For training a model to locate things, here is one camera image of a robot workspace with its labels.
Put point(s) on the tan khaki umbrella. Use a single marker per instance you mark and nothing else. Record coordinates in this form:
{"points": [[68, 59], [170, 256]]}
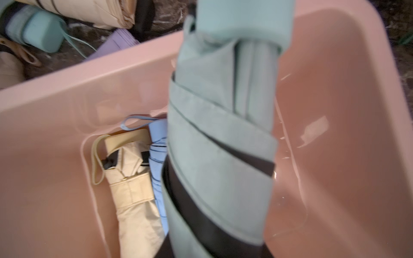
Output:
{"points": [[13, 58]]}

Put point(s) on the light blue umbrella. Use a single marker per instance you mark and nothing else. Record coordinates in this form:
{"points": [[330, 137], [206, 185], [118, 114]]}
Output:
{"points": [[156, 158]]}

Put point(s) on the pink plastic storage box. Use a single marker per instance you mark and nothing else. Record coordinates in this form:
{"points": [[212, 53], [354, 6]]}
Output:
{"points": [[344, 163]]}

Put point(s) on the lavender purple umbrella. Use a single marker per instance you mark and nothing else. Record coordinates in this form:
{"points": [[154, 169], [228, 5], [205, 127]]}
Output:
{"points": [[119, 40]]}

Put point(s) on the beige umbrella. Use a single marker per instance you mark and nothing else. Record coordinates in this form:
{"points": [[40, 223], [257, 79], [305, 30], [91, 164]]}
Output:
{"points": [[123, 161]]}

